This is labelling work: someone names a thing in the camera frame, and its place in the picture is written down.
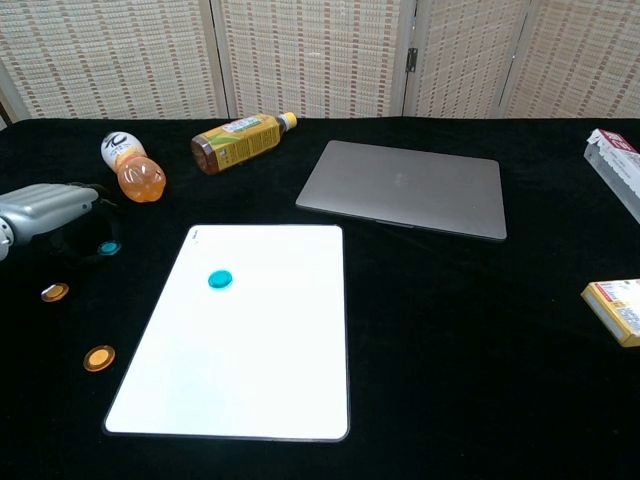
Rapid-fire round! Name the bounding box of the silver closed laptop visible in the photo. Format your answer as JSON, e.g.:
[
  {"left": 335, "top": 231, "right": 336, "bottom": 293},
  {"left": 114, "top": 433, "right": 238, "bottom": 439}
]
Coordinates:
[{"left": 294, "top": 139, "right": 508, "bottom": 242}]

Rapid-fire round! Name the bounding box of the tea bottle yellow label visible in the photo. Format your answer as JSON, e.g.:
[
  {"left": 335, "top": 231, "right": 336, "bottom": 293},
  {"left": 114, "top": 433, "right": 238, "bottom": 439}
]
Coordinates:
[{"left": 190, "top": 111, "right": 298, "bottom": 176}]

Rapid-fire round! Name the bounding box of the white magnetic board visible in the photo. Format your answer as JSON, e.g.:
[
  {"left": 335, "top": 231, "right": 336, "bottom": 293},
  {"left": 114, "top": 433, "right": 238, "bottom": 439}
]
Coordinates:
[{"left": 102, "top": 223, "right": 351, "bottom": 444}]

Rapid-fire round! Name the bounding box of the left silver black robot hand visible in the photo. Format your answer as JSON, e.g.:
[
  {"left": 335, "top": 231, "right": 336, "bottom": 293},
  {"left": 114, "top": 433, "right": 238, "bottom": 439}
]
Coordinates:
[{"left": 0, "top": 182, "right": 125, "bottom": 269}]

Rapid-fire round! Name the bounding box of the woven folding screen panel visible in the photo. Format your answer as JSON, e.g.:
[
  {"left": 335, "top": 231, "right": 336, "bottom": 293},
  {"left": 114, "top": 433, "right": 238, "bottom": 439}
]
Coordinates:
[
  {"left": 499, "top": 0, "right": 640, "bottom": 120},
  {"left": 403, "top": 0, "right": 540, "bottom": 120},
  {"left": 0, "top": 0, "right": 230, "bottom": 132},
  {"left": 209, "top": 0, "right": 417, "bottom": 120}
]

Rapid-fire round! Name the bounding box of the small yellow box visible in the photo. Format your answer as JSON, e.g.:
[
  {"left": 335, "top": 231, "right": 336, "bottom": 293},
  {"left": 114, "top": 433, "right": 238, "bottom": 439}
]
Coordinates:
[{"left": 580, "top": 278, "right": 640, "bottom": 348}]

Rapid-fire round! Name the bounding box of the orange drink bottle white label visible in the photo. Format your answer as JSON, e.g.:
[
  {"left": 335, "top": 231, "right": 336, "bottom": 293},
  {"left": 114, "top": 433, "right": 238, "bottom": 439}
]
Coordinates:
[{"left": 100, "top": 130, "right": 167, "bottom": 204}]

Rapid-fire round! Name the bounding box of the orange round magnet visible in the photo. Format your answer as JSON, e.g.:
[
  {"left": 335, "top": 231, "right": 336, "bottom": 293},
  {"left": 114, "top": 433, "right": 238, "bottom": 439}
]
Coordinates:
[
  {"left": 40, "top": 282, "right": 70, "bottom": 304},
  {"left": 82, "top": 344, "right": 117, "bottom": 373}
]

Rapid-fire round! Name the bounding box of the long white biscuit box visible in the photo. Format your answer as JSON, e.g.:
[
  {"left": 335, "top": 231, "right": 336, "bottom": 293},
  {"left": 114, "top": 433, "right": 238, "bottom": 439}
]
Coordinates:
[{"left": 582, "top": 128, "right": 640, "bottom": 225}]

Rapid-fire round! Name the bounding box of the black tablecloth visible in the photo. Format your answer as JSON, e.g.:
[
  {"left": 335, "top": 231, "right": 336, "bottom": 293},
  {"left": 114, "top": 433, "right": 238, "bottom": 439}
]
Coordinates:
[{"left": 0, "top": 115, "right": 640, "bottom": 480}]

